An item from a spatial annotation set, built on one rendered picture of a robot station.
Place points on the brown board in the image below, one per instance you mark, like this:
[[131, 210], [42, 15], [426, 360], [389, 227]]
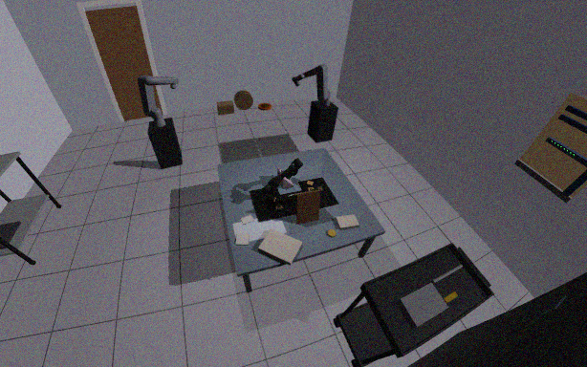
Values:
[[307, 205]]

